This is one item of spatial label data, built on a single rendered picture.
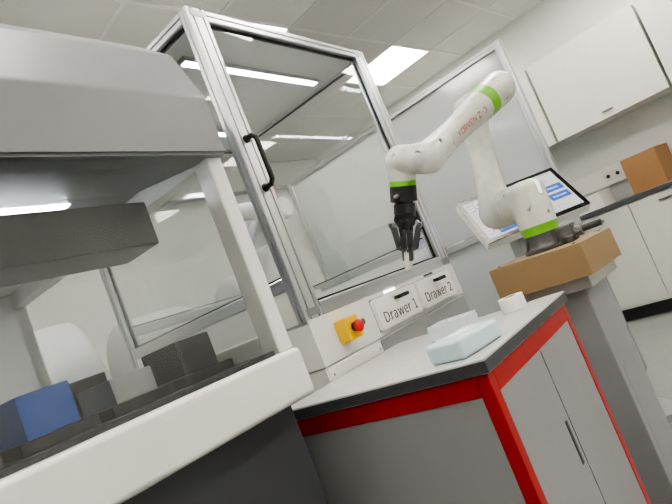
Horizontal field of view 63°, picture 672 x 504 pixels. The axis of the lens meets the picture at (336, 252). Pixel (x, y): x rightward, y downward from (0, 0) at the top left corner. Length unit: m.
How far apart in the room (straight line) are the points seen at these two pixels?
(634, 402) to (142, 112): 1.62
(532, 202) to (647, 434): 0.80
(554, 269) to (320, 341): 0.76
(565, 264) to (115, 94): 1.33
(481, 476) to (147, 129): 0.95
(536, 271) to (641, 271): 2.90
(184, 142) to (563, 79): 4.23
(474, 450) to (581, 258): 0.81
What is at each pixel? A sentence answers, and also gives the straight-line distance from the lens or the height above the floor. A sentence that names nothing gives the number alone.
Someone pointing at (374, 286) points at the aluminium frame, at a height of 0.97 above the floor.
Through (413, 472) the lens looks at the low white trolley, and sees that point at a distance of 1.28.
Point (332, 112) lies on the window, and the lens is 2.23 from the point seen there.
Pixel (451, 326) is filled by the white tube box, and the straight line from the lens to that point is 1.58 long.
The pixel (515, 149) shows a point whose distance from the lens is 3.50.
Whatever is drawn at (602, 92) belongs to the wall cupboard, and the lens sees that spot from 5.04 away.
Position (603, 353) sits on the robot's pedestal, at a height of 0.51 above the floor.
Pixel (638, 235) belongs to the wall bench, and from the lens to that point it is 4.67.
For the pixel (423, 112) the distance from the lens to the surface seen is 3.79.
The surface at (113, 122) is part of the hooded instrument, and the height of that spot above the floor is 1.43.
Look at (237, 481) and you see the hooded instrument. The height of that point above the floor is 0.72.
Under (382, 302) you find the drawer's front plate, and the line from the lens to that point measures 1.91.
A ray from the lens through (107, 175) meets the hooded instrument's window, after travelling 1.09.
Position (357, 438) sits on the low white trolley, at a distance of 1.33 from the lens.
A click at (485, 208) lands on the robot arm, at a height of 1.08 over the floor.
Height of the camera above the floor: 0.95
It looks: 5 degrees up
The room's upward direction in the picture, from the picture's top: 22 degrees counter-clockwise
